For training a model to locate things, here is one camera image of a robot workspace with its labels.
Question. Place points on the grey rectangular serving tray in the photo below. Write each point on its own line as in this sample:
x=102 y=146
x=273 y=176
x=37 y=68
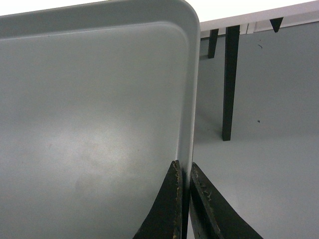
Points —
x=96 y=101

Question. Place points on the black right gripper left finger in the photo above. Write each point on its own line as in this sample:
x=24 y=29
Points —
x=164 y=220

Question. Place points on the white checkout counter table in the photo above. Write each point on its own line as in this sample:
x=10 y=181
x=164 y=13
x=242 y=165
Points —
x=219 y=14

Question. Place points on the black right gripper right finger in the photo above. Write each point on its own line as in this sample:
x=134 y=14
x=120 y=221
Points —
x=212 y=217

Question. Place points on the black table leg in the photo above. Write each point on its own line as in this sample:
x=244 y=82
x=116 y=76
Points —
x=230 y=68

